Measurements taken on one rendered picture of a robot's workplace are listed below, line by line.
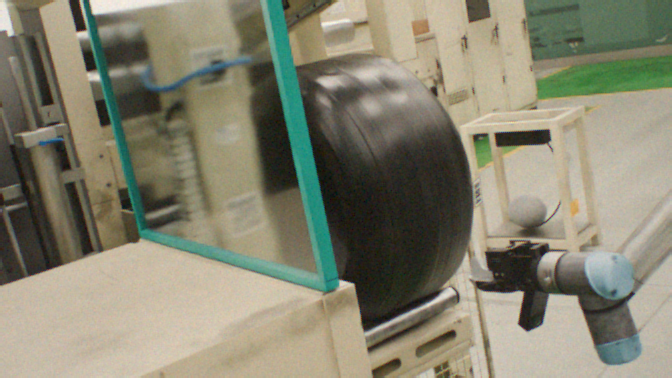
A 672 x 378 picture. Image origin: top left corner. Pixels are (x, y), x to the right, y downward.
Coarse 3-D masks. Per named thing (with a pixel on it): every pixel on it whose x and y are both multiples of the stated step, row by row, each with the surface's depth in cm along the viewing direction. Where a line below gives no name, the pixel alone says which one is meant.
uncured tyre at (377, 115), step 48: (336, 96) 161; (384, 96) 163; (432, 96) 168; (336, 144) 157; (384, 144) 157; (432, 144) 162; (336, 192) 211; (384, 192) 155; (432, 192) 161; (336, 240) 209; (384, 240) 157; (432, 240) 163; (384, 288) 163; (432, 288) 176
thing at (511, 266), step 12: (516, 240) 155; (528, 240) 152; (492, 252) 151; (504, 252) 148; (516, 252) 150; (528, 252) 148; (540, 252) 148; (492, 264) 152; (504, 264) 149; (516, 264) 150; (528, 264) 147; (504, 276) 150; (516, 276) 150; (528, 276) 148; (516, 288) 149; (540, 288) 144
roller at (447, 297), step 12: (444, 288) 184; (420, 300) 180; (432, 300) 180; (444, 300) 181; (456, 300) 183; (396, 312) 176; (408, 312) 176; (420, 312) 178; (432, 312) 180; (372, 324) 172; (384, 324) 173; (396, 324) 174; (408, 324) 176; (372, 336) 170; (384, 336) 172
